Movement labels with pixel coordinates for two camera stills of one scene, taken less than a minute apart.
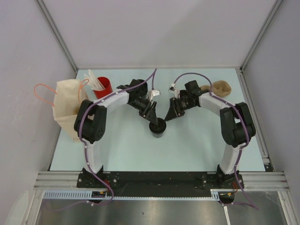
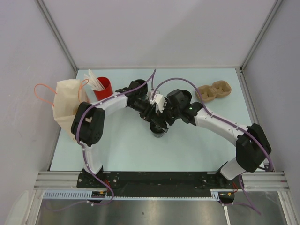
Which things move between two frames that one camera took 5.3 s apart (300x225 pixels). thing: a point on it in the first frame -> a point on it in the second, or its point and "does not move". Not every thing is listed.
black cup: x=159 y=128 does not move
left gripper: x=151 y=116 does not move
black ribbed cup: x=140 y=91 does not move
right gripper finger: x=171 y=114 -> x=161 y=123
